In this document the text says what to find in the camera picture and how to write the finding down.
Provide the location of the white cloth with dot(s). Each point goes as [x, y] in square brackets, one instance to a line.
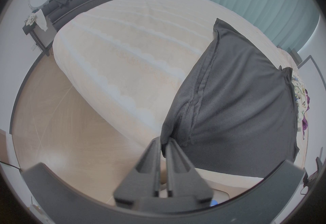
[42, 20]

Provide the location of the grey bedside table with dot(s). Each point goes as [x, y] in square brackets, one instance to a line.
[293, 54]

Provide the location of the black chest of drawers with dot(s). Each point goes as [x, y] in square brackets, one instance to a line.
[84, 3]

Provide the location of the white printed garment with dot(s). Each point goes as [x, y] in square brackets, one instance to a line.
[298, 95]

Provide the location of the black T-shirt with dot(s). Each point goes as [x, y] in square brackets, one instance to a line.
[242, 90]

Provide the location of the black dressing table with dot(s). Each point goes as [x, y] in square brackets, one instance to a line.
[38, 36]

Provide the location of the purple garment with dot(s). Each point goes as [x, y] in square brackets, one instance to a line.
[305, 124]

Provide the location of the blue-green curtain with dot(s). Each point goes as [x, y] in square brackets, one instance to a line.
[267, 1]

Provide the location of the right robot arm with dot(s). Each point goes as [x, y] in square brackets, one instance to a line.
[312, 179]

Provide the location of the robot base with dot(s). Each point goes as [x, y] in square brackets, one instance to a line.
[221, 193]

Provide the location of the bed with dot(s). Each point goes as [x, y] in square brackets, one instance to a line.
[122, 52]

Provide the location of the pale printed cloth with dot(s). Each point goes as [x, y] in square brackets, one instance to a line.
[30, 19]

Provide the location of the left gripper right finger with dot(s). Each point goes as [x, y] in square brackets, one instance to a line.
[186, 182]

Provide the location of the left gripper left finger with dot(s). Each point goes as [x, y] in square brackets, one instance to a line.
[142, 182]

